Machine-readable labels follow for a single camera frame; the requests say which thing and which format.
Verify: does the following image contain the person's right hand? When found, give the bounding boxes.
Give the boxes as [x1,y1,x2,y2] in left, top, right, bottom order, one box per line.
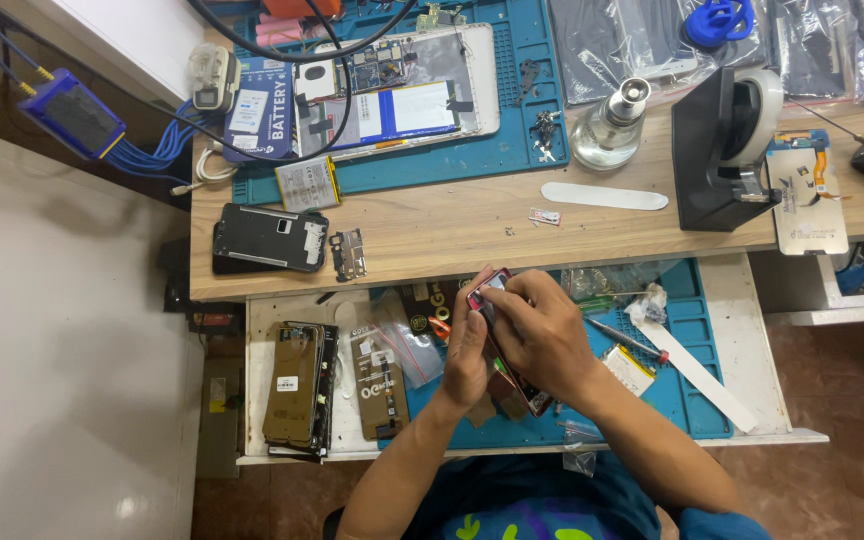
[476,268,615,411]

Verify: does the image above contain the person's left hand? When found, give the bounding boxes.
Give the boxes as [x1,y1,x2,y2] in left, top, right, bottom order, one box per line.
[441,307,507,413]

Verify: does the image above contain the red framed smartphone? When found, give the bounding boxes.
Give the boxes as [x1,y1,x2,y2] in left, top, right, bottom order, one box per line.
[466,267,555,419]

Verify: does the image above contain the black packet green logo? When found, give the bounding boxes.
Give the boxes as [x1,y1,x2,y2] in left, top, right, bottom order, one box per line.
[397,278,480,340]

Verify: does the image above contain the clear zip bag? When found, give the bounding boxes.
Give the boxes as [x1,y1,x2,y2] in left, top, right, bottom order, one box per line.
[363,288,446,390]

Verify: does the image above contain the clear bag with green parts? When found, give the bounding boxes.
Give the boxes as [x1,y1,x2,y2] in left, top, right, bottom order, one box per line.
[560,259,685,313]

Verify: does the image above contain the red tipped screwdriver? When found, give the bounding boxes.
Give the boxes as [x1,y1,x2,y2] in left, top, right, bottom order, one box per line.
[581,312,672,366]

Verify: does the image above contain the white plastic strip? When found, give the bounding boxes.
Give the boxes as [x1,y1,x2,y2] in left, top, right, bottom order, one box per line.
[540,181,670,212]

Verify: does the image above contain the crumpled white tissue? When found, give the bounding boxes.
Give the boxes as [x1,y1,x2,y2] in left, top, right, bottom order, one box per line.
[624,282,670,328]

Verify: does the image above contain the small white phone battery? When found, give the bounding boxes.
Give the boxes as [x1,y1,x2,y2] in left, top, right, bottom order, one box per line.
[600,342,658,398]

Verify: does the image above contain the large blue repair mat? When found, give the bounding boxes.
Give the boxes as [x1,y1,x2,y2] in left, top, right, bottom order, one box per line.
[231,0,571,207]

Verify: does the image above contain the small metal phone plate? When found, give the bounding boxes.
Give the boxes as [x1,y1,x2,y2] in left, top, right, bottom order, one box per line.
[328,228,369,283]

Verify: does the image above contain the pile of small metal parts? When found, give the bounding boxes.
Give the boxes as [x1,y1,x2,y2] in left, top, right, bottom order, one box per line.
[528,109,563,163]

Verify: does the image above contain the small clear plastic bag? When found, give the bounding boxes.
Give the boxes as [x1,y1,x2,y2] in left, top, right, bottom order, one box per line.
[560,419,603,478]

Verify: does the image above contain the glass liquid dispenser bottle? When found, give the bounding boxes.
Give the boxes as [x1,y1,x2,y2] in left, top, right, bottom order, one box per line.
[570,76,653,173]

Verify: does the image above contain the blue drawer repair mat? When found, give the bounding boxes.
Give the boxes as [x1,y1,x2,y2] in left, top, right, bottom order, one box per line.
[376,258,734,450]

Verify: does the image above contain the person's blue shirt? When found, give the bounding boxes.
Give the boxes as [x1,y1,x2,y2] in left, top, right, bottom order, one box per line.
[322,448,772,540]

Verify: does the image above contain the stack of phone screens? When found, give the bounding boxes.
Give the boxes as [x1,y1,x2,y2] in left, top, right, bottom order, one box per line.
[261,320,341,459]

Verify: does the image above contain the long white paper strip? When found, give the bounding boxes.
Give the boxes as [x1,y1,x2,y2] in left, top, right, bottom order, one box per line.
[636,318,760,435]

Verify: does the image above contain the opened white tablet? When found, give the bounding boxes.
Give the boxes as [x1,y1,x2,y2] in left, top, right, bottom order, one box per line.
[293,22,501,162]

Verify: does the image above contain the silver phone battery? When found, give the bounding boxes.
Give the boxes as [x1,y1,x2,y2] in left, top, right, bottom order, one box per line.
[275,155,344,213]

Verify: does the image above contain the black tape dispenser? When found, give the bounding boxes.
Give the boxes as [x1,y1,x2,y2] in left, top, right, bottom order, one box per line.
[670,66,785,233]

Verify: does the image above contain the white desk drawer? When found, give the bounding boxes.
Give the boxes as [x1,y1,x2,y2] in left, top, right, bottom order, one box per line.
[236,252,830,467]
[749,238,864,328]

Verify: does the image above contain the gray box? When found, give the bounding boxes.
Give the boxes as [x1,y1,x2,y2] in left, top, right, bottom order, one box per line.
[195,355,243,480]

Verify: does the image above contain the green circuit board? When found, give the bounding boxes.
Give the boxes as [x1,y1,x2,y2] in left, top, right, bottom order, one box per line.
[415,3,468,33]

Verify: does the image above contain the white screen part packet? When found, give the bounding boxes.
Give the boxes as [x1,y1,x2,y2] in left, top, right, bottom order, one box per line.
[765,129,852,257]

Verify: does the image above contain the blue battery box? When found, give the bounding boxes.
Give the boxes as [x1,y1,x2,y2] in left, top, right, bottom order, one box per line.
[222,57,300,164]

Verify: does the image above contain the blue suction cup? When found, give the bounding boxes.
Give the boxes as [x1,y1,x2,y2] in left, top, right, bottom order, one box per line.
[683,0,756,51]

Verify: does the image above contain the pink battery cells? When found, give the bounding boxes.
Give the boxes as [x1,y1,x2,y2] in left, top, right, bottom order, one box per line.
[255,12,306,48]

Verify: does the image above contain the orange tool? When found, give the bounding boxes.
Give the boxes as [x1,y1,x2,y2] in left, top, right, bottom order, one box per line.
[262,0,344,21]

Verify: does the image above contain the white universal battery charger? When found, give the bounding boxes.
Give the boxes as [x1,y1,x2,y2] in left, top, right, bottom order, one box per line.
[187,42,243,114]

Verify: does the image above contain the heap of clear parts bags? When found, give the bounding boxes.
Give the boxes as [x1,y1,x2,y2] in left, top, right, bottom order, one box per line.
[547,0,864,108]

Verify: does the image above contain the blue power supply box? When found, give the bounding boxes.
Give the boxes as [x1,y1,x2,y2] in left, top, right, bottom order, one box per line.
[17,68,128,161]

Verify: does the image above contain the dark metal bracket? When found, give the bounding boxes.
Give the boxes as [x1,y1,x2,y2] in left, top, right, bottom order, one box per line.
[514,59,543,107]

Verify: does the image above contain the black phone frame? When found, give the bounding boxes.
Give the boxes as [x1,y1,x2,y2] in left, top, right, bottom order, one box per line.
[211,202,330,276]

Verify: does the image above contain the black cable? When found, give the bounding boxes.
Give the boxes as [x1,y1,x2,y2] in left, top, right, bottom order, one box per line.
[184,0,420,164]

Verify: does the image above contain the white cable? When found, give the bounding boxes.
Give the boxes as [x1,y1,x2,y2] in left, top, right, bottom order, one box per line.
[171,141,240,198]

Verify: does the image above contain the bundle of blue cables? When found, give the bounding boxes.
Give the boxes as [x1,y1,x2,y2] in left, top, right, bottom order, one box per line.
[105,100,202,183]

